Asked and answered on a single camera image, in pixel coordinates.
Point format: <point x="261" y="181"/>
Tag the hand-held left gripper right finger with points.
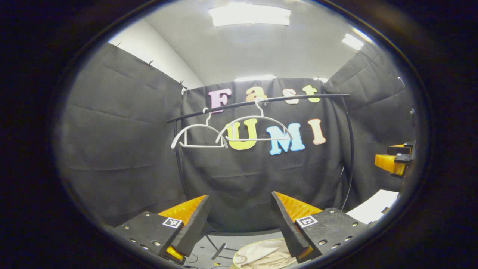
<point x="287" y="228"/>

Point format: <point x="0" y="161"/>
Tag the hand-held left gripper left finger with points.
<point x="192" y="228"/>

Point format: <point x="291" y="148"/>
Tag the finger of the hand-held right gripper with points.
<point x="384" y="162"/>
<point x="399" y="149"/>

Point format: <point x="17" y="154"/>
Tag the cream long-sleeved shirt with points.
<point x="269" y="257"/>

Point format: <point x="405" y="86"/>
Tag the round cream laundry hamper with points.
<point x="239" y="254"/>

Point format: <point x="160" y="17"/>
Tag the white plastic hanger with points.
<point x="254" y="118"/>
<point x="201" y="146"/>

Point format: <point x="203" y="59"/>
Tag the white flat board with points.
<point x="373" y="207"/>

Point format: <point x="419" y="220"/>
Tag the small ceiling light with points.
<point x="353" y="42"/>

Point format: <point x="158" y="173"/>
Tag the black backdrop cloth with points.
<point x="119" y="130"/>

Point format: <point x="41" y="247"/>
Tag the large rectangular ceiling light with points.
<point x="249" y="15"/>

